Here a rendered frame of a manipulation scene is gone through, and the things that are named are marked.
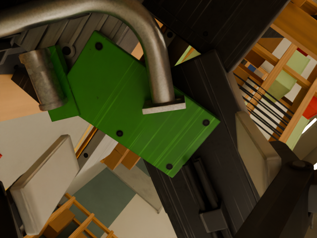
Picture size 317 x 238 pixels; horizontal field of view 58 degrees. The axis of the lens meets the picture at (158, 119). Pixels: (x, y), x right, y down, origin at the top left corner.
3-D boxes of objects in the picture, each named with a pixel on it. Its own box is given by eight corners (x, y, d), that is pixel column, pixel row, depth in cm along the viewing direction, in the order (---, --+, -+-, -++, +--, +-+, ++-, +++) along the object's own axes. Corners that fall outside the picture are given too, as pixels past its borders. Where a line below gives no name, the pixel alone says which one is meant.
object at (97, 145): (100, 147, 74) (109, 154, 73) (64, 167, 58) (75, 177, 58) (194, 15, 62) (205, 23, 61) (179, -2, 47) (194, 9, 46)
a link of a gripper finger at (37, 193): (39, 235, 15) (26, 237, 15) (80, 169, 22) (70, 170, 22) (21, 187, 14) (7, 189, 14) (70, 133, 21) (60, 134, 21)
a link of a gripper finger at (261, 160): (264, 159, 13) (282, 157, 13) (234, 111, 19) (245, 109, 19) (267, 214, 14) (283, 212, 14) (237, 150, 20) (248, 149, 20)
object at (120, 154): (115, 145, 772) (136, 163, 765) (97, 159, 705) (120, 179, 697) (135, 114, 709) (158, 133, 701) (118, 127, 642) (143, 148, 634)
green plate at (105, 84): (72, 85, 48) (173, 154, 51) (51, 98, 40) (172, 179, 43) (108, 28, 45) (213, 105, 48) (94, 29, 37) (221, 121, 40)
